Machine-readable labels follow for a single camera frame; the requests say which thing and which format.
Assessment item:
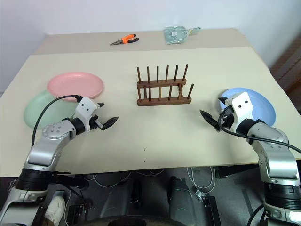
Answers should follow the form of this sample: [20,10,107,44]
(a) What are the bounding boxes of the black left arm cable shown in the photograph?
[31,94,83,148]

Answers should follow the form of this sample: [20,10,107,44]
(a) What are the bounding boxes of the black metal bracket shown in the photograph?
[199,195,222,226]

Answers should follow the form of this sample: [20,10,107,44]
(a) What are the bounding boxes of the wooden dish rack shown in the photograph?
[136,64,195,107]

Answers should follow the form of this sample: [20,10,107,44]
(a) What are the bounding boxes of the pale green packaged item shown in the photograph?
[163,26,202,45]

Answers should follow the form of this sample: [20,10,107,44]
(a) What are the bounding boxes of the white shoe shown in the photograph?
[44,195,67,225]

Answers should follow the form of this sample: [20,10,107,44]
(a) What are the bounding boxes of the orange handled pliers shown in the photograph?
[109,33,140,46]

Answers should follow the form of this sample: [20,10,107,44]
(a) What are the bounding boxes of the white cable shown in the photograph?
[187,166,216,196]
[84,169,166,189]

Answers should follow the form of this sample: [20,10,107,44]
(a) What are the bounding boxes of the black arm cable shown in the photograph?
[31,94,83,148]
[217,110,301,153]

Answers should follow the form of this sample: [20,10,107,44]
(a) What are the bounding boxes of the dark rounded shape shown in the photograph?
[167,176,201,226]

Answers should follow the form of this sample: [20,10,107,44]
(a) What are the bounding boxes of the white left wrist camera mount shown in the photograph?
[75,96,100,133]

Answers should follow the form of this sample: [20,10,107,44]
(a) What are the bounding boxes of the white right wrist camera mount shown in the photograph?
[224,92,255,133]

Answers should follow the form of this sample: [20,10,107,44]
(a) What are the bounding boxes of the green plate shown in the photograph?
[23,90,79,130]

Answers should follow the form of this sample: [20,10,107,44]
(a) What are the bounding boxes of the pink plate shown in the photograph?
[47,72,105,103]

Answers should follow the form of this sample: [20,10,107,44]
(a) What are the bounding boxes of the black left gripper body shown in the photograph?
[90,114,106,130]

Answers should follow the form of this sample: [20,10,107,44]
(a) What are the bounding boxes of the black table frame bar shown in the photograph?
[47,171,89,189]

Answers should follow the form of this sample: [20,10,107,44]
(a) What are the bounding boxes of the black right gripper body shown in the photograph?
[217,105,235,132]

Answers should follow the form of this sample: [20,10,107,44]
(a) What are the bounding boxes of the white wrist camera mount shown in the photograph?
[75,96,100,133]
[224,92,255,133]

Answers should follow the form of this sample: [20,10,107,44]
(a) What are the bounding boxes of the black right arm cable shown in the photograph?
[217,110,301,153]

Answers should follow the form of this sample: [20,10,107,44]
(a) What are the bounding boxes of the blue plate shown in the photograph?
[218,87,277,128]

